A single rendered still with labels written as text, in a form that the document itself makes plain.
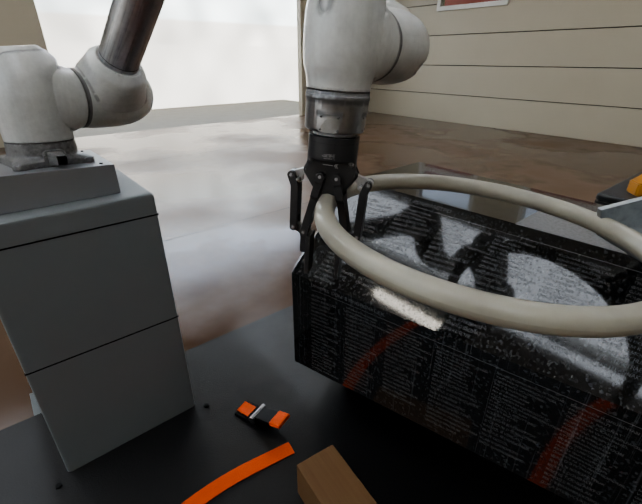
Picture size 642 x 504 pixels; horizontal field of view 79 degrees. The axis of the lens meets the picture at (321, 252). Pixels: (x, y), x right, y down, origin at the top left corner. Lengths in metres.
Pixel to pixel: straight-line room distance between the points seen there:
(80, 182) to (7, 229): 0.19
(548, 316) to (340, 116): 0.34
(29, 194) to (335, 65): 0.84
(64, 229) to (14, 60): 0.39
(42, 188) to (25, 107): 0.19
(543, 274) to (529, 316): 0.49
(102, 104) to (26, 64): 0.18
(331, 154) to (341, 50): 0.13
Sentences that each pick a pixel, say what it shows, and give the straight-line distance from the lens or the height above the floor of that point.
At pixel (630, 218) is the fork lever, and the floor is 0.89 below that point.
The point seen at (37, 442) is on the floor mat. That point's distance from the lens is 1.67.
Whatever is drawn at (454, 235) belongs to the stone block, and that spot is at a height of 0.76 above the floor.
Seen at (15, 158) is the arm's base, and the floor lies 0.90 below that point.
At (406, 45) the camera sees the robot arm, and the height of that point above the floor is 1.14.
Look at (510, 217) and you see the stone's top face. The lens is 0.98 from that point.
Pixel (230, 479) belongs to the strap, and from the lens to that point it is 1.35.
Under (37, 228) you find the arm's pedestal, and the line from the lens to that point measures 1.12.
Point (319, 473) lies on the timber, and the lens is 1.20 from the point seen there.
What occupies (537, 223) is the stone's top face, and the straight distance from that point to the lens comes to 0.97.
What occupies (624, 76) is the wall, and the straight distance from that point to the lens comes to 7.25.
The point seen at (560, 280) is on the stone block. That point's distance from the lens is 0.89.
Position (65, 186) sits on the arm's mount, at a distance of 1.17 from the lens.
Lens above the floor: 1.12
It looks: 26 degrees down
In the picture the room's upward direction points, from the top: straight up
